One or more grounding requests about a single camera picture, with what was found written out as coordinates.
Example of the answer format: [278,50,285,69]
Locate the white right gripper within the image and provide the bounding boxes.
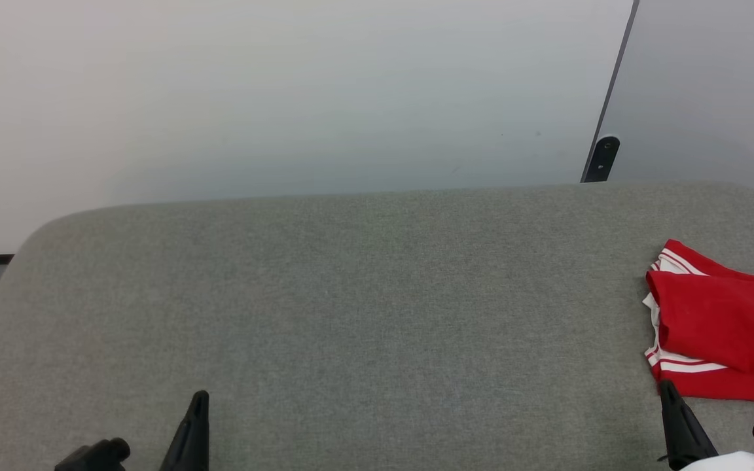
[658,379,754,471]

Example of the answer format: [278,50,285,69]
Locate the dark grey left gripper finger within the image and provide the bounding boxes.
[160,391,210,471]

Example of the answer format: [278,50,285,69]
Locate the grey partition post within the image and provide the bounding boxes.
[580,0,641,184]

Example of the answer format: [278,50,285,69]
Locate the red and white basketball jersey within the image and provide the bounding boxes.
[642,239,754,404]

